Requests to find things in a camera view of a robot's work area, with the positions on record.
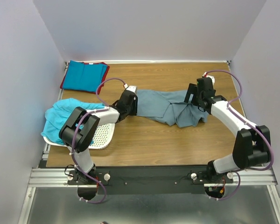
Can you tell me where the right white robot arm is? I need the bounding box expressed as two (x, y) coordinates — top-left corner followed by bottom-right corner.
(184, 75), (273, 183)

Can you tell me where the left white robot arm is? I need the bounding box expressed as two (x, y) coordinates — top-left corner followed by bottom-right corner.
(59, 86), (138, 184)

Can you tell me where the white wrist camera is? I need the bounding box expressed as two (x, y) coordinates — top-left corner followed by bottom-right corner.
(202, 72), (215, 84)
(123, 84), (137, 94)

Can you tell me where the purple cable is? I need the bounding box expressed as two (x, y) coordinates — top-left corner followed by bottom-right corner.
(207, 70), (275, 172)
(69, 78), (129, 164)

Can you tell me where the crumpled teal t shirt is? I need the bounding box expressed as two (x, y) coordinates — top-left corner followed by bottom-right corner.
(41, 98), (105, 145)

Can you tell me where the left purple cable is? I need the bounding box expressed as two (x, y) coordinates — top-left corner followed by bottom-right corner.
(69, 78), (129, 164)

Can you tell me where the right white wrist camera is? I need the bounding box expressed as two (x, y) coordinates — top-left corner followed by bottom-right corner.
(202, 72), (215, 84)

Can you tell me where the folded teal t shirt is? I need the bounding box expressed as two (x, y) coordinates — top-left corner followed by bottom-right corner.
(62, 60), (107, 92)

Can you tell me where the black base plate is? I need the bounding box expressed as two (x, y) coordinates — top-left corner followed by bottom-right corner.
(64, 165), (233, 195)

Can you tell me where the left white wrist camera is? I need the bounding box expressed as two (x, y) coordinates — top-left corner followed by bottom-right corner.
(123, 84), (137, 94)

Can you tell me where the grey-blue t shirt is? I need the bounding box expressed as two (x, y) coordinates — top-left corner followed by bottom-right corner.
(137, 90), (208, 128)

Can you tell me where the white perforated basket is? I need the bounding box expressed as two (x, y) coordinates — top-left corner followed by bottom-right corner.
(43, 122), (116, 150)

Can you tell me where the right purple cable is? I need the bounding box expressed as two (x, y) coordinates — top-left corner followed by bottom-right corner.
(207, 70), (275, 172)

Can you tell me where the aluminium frame rail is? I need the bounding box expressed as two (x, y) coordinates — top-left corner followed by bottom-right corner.
(18, 165), (280, 224)

